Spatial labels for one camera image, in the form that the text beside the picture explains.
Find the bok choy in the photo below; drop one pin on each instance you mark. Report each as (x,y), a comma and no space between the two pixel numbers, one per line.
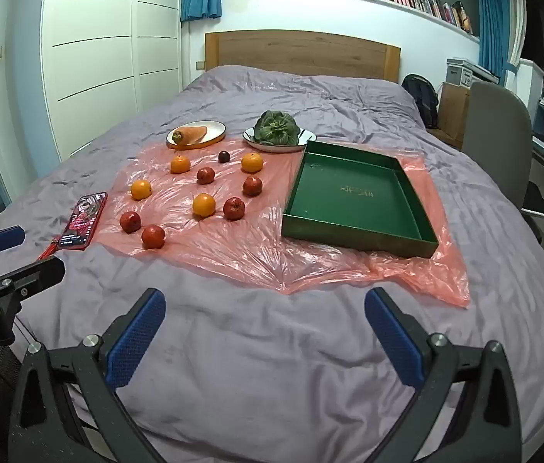
(275,128)

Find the white patterned plate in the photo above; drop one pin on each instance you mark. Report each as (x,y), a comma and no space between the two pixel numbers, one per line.
(251,136)

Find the wooden headboard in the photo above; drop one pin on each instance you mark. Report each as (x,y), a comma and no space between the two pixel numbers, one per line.
(300,53)

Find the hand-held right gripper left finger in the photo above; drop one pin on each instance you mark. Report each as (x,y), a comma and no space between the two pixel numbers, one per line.
(139,337)

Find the pink plastic sheet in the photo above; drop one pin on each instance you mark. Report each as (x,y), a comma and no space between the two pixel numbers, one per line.
(252,255)

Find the green tray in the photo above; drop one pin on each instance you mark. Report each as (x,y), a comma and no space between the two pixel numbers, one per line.
(349,202)

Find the black backpack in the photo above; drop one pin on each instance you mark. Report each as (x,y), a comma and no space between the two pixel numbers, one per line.
(419,99)

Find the dark plum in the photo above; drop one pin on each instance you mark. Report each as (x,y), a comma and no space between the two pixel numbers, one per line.
(224,156)

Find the gold-rimmed plate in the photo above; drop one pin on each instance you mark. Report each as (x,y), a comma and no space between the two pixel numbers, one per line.
(213,130)

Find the white wardrobe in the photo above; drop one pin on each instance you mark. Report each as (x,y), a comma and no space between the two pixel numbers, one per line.
(107,58)

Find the carrot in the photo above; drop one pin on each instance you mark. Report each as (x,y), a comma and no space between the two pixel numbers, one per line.
(194,134)

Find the white printer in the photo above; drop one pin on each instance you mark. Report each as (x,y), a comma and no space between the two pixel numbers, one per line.
(465,72)

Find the white wall shelf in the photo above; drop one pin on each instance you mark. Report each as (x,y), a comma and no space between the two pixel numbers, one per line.
(349,1)

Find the red smartphone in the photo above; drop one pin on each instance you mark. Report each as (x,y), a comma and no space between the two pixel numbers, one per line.
(82,222)

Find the orange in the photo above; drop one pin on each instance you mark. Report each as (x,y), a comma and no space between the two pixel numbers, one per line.
(251,162)
(141,189)
(204,204)
(180,164)

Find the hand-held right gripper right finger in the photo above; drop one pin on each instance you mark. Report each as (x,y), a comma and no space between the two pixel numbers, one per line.
(395,337)

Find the grey chair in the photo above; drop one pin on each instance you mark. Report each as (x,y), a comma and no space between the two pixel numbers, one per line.
(494,135)

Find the red apple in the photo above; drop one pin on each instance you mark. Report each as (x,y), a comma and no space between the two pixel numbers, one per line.
(130,222)
(234,208)
(252,185)
(153,237)
(205,175)

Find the wooden nightstand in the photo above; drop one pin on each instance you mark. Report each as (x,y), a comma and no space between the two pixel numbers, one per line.
(453,111)

